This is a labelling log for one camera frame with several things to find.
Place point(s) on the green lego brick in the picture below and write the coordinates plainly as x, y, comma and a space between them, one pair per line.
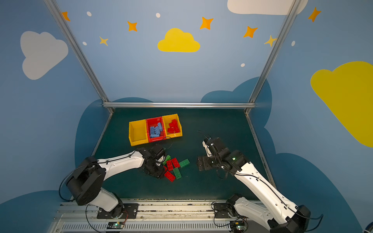
184, 163
177, 173
168, 157

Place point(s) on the green circuit board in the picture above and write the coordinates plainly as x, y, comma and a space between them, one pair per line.
238, 227
115, 225

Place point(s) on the aluminium frame post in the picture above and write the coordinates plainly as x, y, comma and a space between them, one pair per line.
67, 32
283, 32

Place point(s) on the right green circuit board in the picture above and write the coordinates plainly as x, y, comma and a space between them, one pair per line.
238, 227

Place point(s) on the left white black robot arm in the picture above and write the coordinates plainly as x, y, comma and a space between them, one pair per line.
85, 183

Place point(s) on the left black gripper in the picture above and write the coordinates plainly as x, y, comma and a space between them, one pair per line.
157, 170

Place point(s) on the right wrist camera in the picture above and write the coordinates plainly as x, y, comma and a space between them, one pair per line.
208, 152

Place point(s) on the left green circuit board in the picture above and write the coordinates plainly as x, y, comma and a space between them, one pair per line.
115, 225

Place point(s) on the aluminium frame back bar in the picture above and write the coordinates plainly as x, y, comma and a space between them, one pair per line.
177, 105

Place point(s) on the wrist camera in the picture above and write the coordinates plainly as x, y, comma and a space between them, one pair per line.
208, 152
161, 158

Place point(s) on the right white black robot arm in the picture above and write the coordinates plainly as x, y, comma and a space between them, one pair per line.
277, 213

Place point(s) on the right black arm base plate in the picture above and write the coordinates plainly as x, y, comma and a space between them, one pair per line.
223, 210

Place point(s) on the aluminium frame right post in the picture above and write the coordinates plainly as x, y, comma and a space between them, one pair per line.
283, 32

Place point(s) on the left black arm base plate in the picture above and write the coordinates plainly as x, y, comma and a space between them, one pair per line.
129, 211

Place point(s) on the left yellow plastic bin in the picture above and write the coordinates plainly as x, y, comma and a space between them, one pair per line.
138, 132

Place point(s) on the yellow plastic bin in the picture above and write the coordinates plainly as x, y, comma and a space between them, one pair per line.
168, 120
138, 132

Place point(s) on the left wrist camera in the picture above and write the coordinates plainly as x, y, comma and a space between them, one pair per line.
161, 158

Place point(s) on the red plastic bin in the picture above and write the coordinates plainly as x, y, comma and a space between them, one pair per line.
153, 122

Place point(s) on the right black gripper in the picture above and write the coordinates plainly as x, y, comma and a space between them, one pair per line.
204, 162

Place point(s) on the aluminium frame left post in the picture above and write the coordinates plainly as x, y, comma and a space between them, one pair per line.
67, 32

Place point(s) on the right yellow plastic bin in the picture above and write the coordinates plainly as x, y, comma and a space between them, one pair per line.
168, 120

